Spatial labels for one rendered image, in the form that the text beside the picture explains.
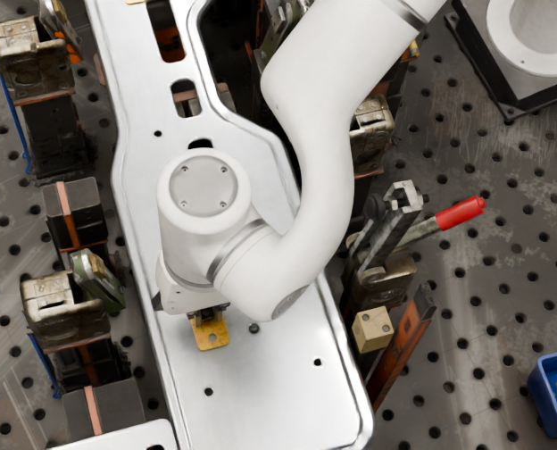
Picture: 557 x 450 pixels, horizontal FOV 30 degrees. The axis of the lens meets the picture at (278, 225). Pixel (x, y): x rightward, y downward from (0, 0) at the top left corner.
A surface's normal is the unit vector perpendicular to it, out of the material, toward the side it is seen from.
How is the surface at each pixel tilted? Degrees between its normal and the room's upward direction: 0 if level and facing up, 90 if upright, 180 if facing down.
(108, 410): 0
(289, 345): 0
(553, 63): 5
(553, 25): 95
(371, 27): 42
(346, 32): 34
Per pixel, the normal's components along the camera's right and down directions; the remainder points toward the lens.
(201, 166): 0.05, -0.43
